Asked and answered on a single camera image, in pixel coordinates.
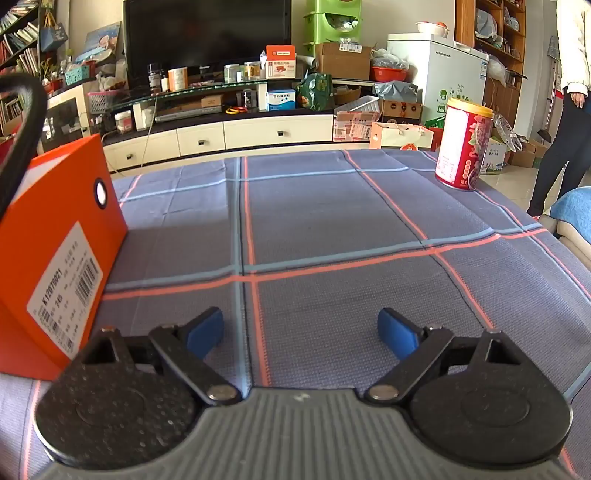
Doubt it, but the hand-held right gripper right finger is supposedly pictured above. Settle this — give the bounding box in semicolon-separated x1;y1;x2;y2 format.
365;308;525;403

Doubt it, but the blue and white box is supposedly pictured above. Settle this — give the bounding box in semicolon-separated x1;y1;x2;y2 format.
267;90;296;112

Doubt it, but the white glass-door cabinet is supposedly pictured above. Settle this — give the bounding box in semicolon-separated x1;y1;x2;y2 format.
41;85;100;153

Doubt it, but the brown cardboard box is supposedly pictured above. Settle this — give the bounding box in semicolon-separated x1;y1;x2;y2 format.
315;42;374;81

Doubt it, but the red printed can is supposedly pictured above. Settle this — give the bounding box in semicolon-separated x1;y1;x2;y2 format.
435;97;495;191

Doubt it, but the silver media player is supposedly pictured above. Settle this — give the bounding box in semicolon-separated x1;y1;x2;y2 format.
154;105;222;121

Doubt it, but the orange cardboard box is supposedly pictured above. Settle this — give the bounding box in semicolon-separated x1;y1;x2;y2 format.
0;134;129;381

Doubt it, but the white power cable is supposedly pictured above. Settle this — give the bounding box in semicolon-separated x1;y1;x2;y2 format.
111;92;158;174

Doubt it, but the orange and white gift bag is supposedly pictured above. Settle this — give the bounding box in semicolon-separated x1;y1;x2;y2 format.
369;121;435;151

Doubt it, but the black flat television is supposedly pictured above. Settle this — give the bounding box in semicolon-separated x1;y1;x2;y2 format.
122;0;293;90

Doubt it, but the white television stand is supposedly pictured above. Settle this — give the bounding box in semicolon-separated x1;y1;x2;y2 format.
99;78;384;174

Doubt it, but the blue checked tablecloth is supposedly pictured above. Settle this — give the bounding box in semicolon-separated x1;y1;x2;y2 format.
0;148;591;480

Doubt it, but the green plastic rack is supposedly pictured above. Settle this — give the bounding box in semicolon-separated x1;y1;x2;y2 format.
303;0;365;47

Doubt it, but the green printed bag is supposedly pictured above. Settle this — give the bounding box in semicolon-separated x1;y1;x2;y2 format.
298;73;333;112

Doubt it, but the shopping trolley with black handle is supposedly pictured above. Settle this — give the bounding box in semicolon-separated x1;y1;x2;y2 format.
0;74;48;217

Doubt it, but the blue tote bag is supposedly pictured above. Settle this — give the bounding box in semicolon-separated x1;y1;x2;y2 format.
41;9;69;52

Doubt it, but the blue towel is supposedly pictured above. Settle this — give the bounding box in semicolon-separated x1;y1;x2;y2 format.
551;187;591;236

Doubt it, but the white chest freezer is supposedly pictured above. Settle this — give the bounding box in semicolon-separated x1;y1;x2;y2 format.
387;33;489;130

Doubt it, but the pink plastic basket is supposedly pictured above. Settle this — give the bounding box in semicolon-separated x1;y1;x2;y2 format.
88;90;122;113

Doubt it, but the illustrated picture board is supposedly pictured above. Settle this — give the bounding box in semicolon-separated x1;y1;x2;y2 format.
85;21;122;61

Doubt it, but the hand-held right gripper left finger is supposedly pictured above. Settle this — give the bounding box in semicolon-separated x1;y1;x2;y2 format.
85;307;242;407

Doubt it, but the brown fruit carton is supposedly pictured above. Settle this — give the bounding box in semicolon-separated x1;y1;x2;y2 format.
382;99;423;123

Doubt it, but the wooden display shelf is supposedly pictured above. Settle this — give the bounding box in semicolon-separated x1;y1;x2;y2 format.
455;0;527;127

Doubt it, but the white bowl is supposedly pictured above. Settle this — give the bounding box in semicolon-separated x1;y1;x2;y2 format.
414;21;450;39

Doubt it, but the orange and white carton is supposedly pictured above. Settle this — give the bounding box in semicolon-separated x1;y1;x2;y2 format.
264;45;297;80

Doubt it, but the red plastic basin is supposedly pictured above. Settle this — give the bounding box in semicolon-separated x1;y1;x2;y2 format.
369;66;409;83

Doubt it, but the clear plastic basket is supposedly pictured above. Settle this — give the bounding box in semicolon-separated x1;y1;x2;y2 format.
339;96;382;116

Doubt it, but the pink printed carton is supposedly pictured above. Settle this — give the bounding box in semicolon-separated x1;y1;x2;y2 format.
332;111;372;142

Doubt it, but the dark bookshelf with books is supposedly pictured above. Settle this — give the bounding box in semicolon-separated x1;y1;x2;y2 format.
0;0;58;137

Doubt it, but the teal plastic basket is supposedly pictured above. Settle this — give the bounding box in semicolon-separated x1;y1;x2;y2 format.
65;62;90;86

